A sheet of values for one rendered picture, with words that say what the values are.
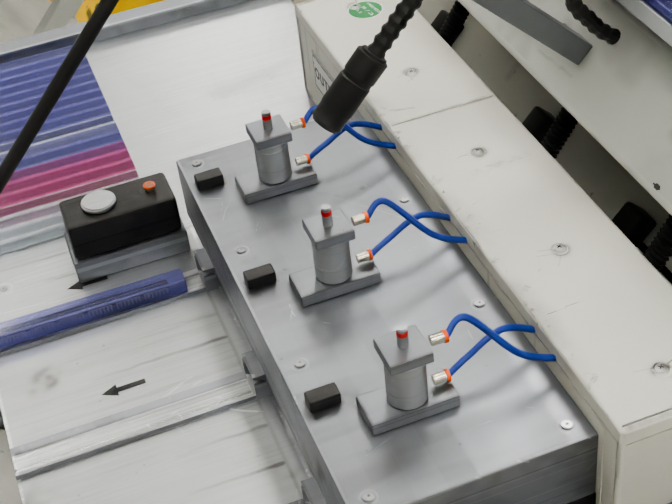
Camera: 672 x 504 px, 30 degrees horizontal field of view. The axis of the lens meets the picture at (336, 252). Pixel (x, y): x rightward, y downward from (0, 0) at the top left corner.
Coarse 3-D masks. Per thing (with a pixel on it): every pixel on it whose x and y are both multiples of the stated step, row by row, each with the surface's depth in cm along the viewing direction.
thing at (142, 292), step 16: (176, 272) 84; (128, 288) 84; (144, 288) 83; (160, 288) 83; (176, 288) 84; (64, 304) 83; (80, 304) 83; (96, 304) 83; (112, 304) 83; (128, 304) 83; (144, 304) 84; (16, 320) 82; (32, 320) 82; (48, 320) 82; (64, 320) 82; (80, 320) 83; (0, 336) 81; (16, 336) 82; (32, 336) 82
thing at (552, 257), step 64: (320, 0) 97; (384, 0) 96; (320, 64) 95; (448, 64) 88; (384, 128) 84; (448, 128) 82; (512, 128) 82; (448, 192) 77; (512, 192) 76; (576, 192) 76; (512, 256) 72; (576, 256) 71; (640, 256) 71; (576, 320) 67; (640, 320) 67; (576, 384) 65; (640, 384) 63; (640, 448) 62
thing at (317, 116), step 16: (352, 64) 62; (368, 64) 62; (384, 64) 62; (336, 80) 63; (352, 80) 62; (368, 80) 62; (336, 96) 63; (352, 96) 62; (320, 112) 63; (336, 112) 63; (352, 112) 63; (336, 128) 63
